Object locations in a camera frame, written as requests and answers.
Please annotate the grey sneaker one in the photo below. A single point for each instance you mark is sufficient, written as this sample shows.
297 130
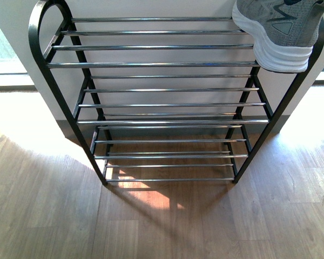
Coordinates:
284 32

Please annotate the black metal shoe rack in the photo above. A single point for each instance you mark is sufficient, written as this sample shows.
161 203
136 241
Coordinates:
166 91

